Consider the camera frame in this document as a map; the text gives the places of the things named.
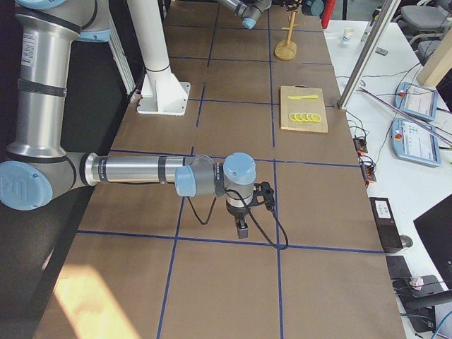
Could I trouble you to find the teach pendant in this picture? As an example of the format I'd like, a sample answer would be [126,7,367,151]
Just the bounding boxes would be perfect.
[391,118,441,167]
[394,82,439,122]

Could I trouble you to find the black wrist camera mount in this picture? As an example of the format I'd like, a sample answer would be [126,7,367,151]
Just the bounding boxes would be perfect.
[251,182,275,212]

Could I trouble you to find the yellow plastic knife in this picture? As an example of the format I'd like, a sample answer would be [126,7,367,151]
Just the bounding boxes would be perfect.
[287,95,319,100]

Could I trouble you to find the dark teal mug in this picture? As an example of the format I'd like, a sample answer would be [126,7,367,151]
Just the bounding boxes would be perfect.
[302,0,324,16]

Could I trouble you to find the lemon slice one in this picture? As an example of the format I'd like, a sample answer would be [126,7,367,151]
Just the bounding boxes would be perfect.
[311,113,322,123]

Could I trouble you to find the paper cup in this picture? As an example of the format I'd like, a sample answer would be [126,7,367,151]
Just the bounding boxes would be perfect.
[341,28,355,46]

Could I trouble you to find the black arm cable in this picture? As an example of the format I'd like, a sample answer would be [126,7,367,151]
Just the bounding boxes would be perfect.
[184,189,290,252]

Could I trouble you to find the orange connector block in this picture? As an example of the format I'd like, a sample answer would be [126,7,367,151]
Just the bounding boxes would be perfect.
[353,136,368,155]
[358,155,376,186]

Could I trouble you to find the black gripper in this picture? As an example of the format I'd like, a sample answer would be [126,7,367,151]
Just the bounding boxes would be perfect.
[227,206,250,239]

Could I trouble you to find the black flat box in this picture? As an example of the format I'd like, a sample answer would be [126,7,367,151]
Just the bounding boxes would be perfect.
[369,197,403,254]

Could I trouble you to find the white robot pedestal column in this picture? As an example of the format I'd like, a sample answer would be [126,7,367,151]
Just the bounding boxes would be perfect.
[127,0,191,116]

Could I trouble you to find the orange connector block far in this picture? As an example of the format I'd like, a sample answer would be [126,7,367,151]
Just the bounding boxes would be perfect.
[353,136,368,155]

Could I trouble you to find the black monitor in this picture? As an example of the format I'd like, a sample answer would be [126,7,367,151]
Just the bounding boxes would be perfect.
[414,196,452,289]

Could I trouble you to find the aluminium frame post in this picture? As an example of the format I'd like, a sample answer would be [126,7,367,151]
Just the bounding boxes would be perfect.
[338,0,400,110]

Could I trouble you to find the orange connector block near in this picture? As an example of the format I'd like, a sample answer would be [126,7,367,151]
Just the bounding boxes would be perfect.
[358,155,376,186]

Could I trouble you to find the bamboo cutting board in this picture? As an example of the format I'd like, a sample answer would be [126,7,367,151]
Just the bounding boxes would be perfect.
[280,86,328,133]

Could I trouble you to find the grey office chair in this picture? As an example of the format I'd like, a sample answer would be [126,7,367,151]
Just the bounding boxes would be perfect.
[394,1,451,64]

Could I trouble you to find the lemon slice two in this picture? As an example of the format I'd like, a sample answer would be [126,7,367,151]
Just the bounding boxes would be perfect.
[307,113,320,122]

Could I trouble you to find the teach pendant near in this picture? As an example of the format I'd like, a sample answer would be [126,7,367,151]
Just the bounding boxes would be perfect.
[391,118,441,167]

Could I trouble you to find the wooden cup rack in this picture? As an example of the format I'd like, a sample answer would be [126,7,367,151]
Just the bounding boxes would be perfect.
[273,10,300,61]

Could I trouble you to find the teach pendant far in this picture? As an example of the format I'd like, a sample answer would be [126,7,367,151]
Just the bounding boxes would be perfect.
[394,82,439,122]

